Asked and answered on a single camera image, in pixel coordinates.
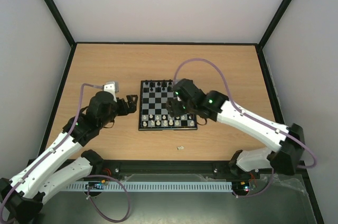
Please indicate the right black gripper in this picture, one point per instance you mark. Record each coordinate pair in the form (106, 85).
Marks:
(178, 105)

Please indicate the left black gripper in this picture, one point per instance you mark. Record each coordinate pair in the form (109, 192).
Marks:
(132, 105)

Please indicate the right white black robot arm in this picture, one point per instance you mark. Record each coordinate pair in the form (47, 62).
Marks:
(284, 145)

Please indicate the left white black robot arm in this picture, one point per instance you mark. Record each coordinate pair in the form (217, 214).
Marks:
(25, 194)

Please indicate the folding black white chessboard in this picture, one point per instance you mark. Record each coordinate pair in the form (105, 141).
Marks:
(155, 103)

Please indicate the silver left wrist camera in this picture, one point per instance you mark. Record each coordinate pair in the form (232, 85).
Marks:
(112, 87)

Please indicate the black aluminium mounting rail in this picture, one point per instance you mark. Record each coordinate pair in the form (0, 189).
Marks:
(214, 169)

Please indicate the light blue slotted cable duct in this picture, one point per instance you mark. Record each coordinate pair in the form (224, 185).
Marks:
(83, 186)

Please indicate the black enclosure frame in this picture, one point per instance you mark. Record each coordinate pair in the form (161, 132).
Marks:
(272, 93)

